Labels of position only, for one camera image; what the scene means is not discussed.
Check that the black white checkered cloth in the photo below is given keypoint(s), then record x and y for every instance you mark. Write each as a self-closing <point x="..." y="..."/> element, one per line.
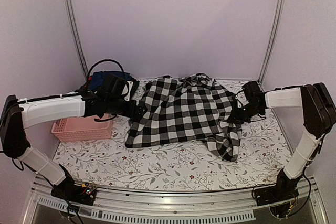
<point x="194" y="108"/>

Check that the floral patterned table mat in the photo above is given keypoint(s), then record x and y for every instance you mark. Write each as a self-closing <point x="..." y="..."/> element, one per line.
<point x="186" y="166"/>

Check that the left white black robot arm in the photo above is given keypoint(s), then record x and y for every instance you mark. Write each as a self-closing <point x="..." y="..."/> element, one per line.
<point x="21" y="114"/>

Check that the aluminium frame post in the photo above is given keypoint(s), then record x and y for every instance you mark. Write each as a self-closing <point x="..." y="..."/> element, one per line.
<point x="271" y="41"/>
<point x="76" y="37"/>

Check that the left aluminium frame post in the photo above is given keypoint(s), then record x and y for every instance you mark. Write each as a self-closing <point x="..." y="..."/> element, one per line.
<point x="76" y="37"/>

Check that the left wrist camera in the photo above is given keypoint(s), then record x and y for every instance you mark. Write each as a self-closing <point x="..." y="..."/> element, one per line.
<point x="126" y="93"/>

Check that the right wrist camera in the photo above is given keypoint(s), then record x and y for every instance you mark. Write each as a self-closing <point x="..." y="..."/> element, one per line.
<point x="240" y="98"/>

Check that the pink plastic laundry basket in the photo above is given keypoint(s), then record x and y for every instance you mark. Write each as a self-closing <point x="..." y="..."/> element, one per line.
<point x="82" y="129"/>

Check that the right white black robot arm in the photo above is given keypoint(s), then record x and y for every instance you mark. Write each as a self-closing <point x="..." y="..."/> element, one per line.
<point x="317" y="120"/>

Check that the front aluminium rail base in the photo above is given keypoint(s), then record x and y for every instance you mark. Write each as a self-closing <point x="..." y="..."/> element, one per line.
<point x="122" y="205"/>

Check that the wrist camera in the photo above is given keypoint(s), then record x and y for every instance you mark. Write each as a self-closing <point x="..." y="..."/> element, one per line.
<point x="240" y="98"/>
<point x="126" y="93"/>

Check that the right aluminium frame post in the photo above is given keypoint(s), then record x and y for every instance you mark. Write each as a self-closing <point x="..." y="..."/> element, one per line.
<point x="271" y="41"/>

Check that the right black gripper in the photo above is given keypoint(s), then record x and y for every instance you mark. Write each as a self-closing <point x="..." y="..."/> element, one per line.
<point x="233" y="119"/>

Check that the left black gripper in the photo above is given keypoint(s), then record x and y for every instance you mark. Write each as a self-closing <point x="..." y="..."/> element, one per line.
<point x="131" y="112"/>

